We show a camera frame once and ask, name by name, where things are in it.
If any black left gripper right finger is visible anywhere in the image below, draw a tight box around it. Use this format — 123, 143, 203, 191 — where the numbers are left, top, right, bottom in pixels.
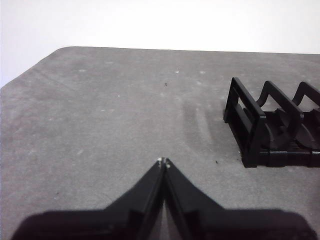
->
164, 157, 318, 240

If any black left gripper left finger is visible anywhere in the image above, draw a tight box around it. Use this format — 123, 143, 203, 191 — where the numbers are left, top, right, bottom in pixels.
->
9, 157, 166, 240

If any black plate rack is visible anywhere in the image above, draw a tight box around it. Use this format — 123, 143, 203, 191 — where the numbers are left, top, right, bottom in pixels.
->
223, 76, 320, 169

